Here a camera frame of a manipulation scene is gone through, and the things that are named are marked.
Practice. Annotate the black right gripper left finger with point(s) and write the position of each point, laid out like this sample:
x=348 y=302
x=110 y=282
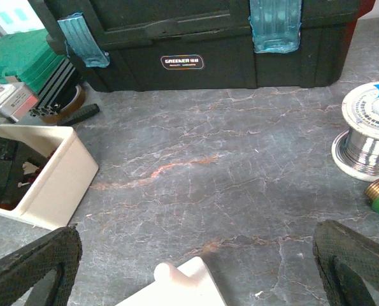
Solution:
x=46 y=268

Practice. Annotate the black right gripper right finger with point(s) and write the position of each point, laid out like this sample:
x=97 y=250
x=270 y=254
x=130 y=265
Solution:
x=346 y=261

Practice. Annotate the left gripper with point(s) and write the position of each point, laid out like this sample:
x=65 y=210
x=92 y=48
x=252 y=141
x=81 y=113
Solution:
x=14 y=182

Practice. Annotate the small red springs row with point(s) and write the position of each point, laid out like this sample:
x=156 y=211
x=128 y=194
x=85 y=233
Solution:
x=39 y=169

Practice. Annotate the white plastic parts bin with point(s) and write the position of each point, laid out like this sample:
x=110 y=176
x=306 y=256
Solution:
x=53 y=197

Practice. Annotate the green plastic tool case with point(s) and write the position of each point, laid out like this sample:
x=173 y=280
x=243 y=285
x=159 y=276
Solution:
x=28 y=57

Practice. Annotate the black plastic toolbox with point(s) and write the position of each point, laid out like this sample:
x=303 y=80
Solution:
x=178 y=45

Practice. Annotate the black screwdriver handle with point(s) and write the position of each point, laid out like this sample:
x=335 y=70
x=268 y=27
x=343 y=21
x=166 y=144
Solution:
x=82 y=114

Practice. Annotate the solder wire spool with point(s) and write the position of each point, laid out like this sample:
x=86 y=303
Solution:
x=356 y=151

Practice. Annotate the white peg base plate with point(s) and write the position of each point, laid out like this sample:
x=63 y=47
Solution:
x=189 y=284

